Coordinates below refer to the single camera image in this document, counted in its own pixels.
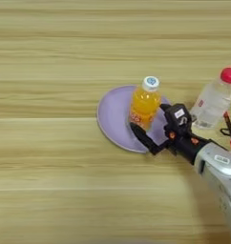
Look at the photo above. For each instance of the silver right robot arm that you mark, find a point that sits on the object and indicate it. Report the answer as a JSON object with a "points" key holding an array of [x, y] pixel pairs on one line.
{"points": [[220, 178]]}

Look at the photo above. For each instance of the clear water bottle red cap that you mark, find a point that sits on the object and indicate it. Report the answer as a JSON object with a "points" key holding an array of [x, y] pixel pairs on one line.
{"points": [[214, 103]]}

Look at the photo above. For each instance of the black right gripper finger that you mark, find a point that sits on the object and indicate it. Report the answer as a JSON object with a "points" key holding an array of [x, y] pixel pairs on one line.
{"points": [[165, 107], [146, 136]]}

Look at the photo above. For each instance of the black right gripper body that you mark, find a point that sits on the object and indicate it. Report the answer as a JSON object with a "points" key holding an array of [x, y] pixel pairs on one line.
{"points": [[185, 146]]}

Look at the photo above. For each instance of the orange juice bottle white cap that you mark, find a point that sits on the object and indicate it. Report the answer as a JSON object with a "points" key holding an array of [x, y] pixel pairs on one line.
{"points": [[144, 103]]}

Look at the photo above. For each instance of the round purple plate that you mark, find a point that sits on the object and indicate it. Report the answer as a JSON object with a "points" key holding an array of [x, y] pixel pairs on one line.
{"points": [[114, 114]]}

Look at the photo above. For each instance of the black box white label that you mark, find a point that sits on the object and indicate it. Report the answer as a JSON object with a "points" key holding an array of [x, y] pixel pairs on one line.
{"points": [[179, 117]]}

